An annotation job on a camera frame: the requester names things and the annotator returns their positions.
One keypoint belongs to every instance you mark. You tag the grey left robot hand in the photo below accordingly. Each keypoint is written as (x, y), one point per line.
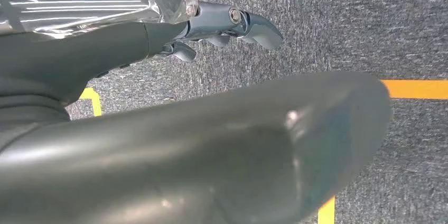
(210, 152)

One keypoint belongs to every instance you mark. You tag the yellow floor tape square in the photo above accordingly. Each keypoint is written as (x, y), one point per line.
(96, 105)

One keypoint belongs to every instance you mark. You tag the orange floor tape strip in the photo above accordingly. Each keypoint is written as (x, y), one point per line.
(416, 89)

